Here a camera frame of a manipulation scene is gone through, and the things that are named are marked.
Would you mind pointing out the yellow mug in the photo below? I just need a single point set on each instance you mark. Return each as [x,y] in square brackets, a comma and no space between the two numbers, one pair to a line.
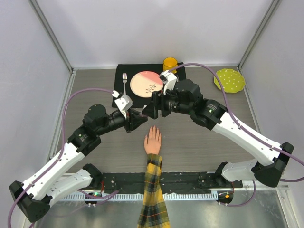
[169,63]

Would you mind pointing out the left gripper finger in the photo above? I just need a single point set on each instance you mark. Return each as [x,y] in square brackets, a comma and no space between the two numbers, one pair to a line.
[137,115]
[134,124]

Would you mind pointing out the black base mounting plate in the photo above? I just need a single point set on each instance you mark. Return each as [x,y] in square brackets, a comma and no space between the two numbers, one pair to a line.
[170,182]

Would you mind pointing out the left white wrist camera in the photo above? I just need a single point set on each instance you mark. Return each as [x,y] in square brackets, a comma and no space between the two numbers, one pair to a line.
[124,103]

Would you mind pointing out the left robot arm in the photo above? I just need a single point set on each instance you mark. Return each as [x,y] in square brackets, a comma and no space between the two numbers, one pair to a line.
[37,194]

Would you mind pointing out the mannequin hand with painted nails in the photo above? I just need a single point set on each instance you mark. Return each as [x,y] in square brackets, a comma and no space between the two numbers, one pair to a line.
[152,141]

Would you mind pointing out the yellow plaid sleeve forearm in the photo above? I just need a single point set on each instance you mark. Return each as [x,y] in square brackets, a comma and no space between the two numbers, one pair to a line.
[153,212]

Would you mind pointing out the white slotted cable duct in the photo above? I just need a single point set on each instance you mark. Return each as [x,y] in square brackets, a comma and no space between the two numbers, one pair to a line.
[77,196]

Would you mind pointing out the silver fork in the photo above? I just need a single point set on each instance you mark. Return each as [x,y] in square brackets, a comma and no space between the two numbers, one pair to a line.
[125,79]

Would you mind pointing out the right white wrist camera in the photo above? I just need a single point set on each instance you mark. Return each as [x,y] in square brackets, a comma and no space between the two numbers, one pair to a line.
[169,80]

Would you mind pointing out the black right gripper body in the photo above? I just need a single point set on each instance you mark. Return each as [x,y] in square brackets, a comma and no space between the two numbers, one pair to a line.
[169,103]

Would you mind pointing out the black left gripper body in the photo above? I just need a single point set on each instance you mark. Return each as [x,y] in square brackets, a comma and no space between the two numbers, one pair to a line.
[128,122]

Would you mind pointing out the pink cream plate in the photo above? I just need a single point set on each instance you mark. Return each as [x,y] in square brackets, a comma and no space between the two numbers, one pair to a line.
[144,83]

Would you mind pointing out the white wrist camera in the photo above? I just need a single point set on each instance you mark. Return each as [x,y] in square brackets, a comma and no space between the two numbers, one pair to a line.
[169,80]
[124,103]

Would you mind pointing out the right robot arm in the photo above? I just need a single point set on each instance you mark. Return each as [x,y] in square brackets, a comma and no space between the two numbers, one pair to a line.
[270,158]

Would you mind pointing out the green polka dot plate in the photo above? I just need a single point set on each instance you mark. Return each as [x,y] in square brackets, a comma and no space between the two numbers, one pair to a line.
[232,81]

